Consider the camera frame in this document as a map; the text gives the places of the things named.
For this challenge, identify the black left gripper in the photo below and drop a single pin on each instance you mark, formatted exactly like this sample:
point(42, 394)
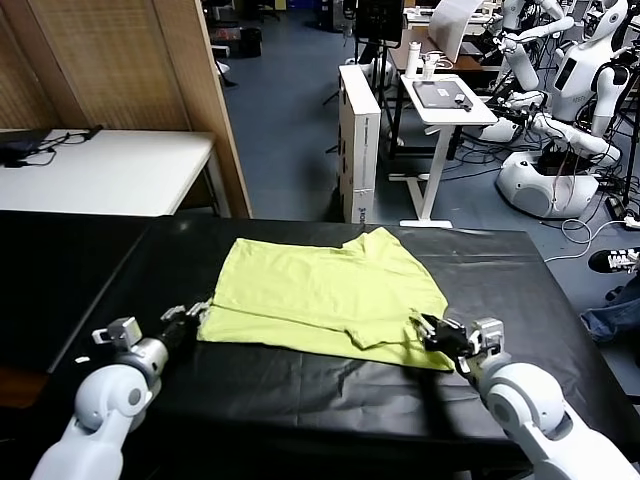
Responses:
point(176, 334)

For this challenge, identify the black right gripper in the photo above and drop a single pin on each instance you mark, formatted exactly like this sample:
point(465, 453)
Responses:
point(450, 340)

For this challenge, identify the yellow-green t-shirt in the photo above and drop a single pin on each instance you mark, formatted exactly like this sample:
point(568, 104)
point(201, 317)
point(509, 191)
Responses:
point(320, 290)

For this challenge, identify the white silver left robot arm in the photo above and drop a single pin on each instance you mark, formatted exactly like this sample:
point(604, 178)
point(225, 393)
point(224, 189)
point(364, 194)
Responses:
point(110, 395)

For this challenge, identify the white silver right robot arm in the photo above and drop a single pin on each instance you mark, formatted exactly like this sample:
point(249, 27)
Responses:
point(525, 400)

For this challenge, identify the white humanoid robot raised arm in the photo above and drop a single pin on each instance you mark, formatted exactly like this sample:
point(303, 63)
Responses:
point(520, 65)

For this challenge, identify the black glossy table cover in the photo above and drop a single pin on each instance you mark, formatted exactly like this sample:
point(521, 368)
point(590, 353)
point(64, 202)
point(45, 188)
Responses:
point(500, 310)

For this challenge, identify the white rectangular table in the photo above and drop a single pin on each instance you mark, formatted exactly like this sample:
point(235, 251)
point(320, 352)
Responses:
point(125, 170)

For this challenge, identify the blue jeans leg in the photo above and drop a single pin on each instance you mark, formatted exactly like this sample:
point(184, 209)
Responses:
point(615, 320)

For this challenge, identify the black white sneaker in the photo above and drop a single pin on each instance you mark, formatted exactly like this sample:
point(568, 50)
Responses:
point(615, 261)

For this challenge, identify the tall white cardboard box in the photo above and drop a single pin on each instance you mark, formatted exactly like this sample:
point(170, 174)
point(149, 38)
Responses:
point(360, 150)

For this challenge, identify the white height-adjustable desk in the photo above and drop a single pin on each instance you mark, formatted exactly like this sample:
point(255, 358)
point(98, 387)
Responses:
point(450, 116)

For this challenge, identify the floor power strip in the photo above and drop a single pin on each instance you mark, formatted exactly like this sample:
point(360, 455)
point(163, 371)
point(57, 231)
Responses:
point(631, 219)

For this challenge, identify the grey closed laptop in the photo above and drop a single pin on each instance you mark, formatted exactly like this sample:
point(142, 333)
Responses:
point(437, 94)

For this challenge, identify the black flat bag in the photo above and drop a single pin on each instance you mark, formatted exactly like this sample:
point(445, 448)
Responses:
point(20, 145)

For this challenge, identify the white cup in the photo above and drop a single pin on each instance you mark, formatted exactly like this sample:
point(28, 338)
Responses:
point(429, 70)

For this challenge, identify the wooden partition screen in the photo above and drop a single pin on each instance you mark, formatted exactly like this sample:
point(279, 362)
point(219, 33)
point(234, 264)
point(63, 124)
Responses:
point(115, 65)

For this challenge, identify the brown desk with black legs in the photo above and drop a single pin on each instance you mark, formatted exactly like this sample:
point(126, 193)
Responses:
point(475, 65)

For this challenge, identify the white drinking bottle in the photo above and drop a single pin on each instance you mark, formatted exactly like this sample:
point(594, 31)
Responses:
point(412, 60)

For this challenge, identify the black waste bin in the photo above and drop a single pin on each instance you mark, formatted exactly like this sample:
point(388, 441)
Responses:
point(251, 44)

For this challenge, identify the white humanoid robot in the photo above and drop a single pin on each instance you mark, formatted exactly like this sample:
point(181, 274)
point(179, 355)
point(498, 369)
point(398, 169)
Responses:
point(575, 85)

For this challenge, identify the white curved panel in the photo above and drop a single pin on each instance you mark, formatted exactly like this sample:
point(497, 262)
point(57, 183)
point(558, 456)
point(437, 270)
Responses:
point(450, 27)

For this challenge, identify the black monitor on tripod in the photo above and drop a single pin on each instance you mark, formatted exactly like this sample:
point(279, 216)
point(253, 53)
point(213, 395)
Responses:
point(380, 20)

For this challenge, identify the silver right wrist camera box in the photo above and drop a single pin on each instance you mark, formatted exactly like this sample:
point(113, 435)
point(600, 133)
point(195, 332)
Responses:
point(487, 337)

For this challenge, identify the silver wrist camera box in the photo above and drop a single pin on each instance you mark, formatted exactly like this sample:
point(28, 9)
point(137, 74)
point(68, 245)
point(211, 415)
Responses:
point(120, 332)
point(487, 337)

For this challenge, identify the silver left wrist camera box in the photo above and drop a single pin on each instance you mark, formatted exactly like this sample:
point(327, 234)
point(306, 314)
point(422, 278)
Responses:
point(120, 332)

